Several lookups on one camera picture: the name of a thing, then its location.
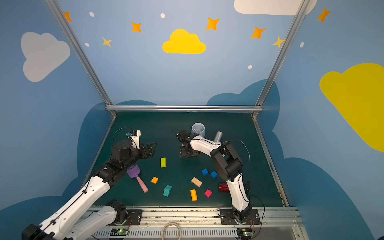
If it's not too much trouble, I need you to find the lime green block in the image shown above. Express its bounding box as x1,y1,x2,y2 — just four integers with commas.
161,158,166,168

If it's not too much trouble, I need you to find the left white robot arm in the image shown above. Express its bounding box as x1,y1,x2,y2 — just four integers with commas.
21,140,157,240

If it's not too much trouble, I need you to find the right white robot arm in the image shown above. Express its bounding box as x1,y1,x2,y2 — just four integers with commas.
177,130,252,224

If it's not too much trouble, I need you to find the tan wood block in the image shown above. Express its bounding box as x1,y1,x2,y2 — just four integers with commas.
191,177,203,188

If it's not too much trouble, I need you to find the teal block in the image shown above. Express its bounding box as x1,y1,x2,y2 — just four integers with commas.
163,185,172,197

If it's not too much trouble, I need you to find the orange yellow block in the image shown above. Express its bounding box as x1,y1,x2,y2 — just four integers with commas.
190,189,198,202

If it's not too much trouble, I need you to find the light blue ceramic mug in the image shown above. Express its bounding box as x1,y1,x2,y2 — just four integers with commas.
191,123,205,138

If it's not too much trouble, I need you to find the blue cube left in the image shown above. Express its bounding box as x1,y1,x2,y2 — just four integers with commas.
202,169,209,176

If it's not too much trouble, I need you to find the blue cube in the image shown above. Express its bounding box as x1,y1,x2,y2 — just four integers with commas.
210,171,218,179
202,169,209,176

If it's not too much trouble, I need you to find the purple pink toy spatula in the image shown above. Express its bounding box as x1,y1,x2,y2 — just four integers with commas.
126,165,149,193

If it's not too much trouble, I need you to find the small orange cube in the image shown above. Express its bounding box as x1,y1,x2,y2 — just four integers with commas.
151,177,159,184

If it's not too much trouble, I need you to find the silver spray bottle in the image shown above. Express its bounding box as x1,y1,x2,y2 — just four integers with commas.
214,131,223,143

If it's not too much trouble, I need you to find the blue cube right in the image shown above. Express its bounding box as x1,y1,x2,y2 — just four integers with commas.
210,171,218,179

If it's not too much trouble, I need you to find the magenta cube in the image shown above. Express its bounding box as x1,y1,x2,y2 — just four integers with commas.
205,190,212,198

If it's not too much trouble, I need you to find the red spray bottle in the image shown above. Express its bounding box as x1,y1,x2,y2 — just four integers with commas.
219,183,230,192

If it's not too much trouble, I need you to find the left green circuit board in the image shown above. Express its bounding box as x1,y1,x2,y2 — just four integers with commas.
110,229,129,237

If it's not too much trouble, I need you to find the green circuit board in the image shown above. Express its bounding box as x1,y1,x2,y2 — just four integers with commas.
236,228,254,240
110,229,129,237

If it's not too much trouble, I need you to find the right green circuit board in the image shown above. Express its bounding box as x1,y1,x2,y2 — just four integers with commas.
236,228,254,240

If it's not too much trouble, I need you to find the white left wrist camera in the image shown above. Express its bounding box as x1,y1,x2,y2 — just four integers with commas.
126,130,141,150

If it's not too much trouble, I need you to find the aluminium back frame rail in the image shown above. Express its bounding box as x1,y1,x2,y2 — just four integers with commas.
106,105,263,112

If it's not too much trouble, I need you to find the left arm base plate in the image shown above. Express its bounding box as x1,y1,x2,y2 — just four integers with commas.
110,209,143,227

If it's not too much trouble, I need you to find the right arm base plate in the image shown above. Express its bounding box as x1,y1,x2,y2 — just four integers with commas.
219,208,261,226

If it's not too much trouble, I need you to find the beige cable loop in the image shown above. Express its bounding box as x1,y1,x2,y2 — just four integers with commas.
161,221,183,240

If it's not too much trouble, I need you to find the aluminium right corner post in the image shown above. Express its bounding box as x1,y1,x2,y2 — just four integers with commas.
252,0,311,120

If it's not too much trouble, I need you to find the aluminium corner post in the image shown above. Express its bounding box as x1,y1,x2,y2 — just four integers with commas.
45,0,113,107
252,0,311,120

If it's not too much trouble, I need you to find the front aluminium rail base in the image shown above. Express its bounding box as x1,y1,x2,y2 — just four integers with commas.
89,206,309,240

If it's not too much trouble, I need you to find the aluminium left corner post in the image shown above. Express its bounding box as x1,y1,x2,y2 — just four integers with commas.
45,0,113,107

